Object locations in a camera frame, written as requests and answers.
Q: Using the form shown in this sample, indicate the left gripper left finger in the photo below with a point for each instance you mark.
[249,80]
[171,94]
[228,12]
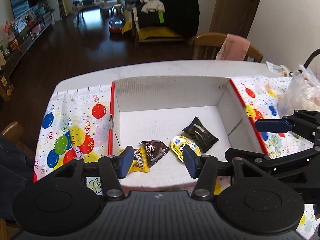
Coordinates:
[111,169]

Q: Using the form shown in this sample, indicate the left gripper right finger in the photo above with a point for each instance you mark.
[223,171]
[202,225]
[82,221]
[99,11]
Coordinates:
[204,168]

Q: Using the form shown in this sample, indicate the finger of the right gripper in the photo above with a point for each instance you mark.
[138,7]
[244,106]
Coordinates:
[248,155]
[273,125]

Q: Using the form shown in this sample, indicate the yellow snack packet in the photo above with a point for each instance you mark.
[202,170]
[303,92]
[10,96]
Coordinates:
[135,160]

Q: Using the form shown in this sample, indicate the black cookie packet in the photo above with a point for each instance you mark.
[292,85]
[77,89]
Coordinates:
[200,135]

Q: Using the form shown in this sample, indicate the round yellow jelly cup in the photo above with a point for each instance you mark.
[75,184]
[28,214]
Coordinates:
[179,142]

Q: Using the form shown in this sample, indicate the brown chocolate packet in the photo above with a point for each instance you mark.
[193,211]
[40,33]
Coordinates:
[155,150]

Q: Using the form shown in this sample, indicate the clear plastic bag of goods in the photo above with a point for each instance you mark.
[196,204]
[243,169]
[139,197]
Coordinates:
[302,93]

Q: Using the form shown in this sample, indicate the balloon birthday tablecloth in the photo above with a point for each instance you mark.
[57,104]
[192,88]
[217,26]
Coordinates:
[67,201]

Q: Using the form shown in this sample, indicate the red cardboard box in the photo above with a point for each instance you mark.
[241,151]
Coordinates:
[160,107]

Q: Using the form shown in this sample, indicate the silver desk lamp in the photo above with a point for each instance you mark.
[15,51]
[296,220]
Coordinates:
[311,57]

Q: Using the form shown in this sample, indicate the chair with dark jacket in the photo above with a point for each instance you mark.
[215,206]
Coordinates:
[17,160]

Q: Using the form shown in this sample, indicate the wooden chair with pink cloth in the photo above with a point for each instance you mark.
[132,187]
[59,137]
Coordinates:
[225,47]

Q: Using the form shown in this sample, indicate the wooden door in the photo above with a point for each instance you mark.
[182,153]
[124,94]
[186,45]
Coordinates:
[233,16]

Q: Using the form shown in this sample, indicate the sofa with dark clothes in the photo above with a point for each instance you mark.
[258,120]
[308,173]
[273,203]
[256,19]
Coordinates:
[162,19]

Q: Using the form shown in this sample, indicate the dark tv console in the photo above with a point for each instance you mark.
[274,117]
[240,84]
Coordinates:
[25,40]

